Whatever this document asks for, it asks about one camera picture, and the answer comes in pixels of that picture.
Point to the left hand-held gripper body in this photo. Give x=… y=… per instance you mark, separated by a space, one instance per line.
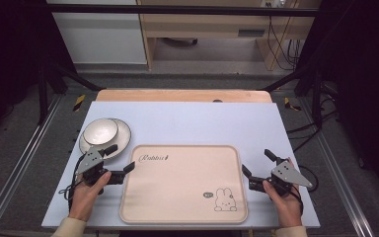
x=91 y=162

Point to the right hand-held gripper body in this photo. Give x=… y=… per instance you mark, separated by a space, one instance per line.
x=286 y=174

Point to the white plate with dark rim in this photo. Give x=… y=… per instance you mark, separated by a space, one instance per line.
x=121 y=140

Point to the small white bowl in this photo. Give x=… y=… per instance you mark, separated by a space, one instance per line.
x=100 y=131

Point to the person's right hand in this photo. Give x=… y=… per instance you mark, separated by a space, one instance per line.
x=286 y=202

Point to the person's left hand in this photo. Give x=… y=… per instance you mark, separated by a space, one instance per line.
x=86 y=195

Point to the yellow black floor tape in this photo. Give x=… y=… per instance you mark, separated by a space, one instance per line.
x=79 y=102
x=289 y=104

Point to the beige tray with rabbit print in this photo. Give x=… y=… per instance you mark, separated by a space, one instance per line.
x=184 y=187

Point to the black stand legs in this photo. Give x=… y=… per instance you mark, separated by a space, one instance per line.
x=42 y=92
x=316 y=95

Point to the white cabinet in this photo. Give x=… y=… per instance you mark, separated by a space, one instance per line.
x=102 y=39

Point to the dark curtain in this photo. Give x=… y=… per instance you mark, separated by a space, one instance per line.
x=10 y=49
x=362 y=82

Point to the light wooden desk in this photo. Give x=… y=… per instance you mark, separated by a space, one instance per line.
x=207 y=24

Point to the metal floor rail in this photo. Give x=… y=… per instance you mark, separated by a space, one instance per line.
x=19 y=164
x=339 y=184

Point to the black horizontal frame bar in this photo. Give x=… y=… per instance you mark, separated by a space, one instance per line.
x=177 y=10

